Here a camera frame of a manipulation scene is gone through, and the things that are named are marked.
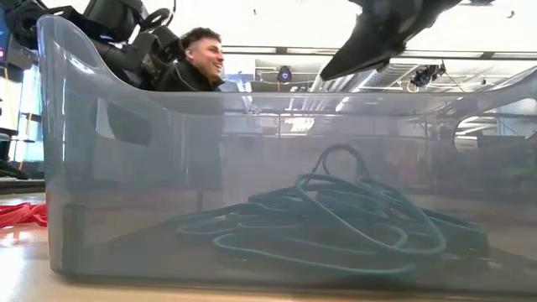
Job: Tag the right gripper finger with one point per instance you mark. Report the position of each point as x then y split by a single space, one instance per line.
369 50

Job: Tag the red and teal band cluster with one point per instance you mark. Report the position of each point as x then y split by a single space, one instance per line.
335 197

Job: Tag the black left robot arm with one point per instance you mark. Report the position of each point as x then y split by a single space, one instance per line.
42 17

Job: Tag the person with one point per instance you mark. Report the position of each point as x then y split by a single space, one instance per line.
201 54

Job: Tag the white hanging box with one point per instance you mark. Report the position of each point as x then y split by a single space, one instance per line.
240 67

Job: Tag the grey translucent plastic basket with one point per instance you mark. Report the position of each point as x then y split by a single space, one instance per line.
293 189

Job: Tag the black hanging camera rig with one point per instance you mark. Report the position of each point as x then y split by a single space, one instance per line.
425 75

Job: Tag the black round hanging camera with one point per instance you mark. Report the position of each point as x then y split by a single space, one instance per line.
284 74

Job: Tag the black aluminium frame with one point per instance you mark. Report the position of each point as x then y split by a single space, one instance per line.
21 186

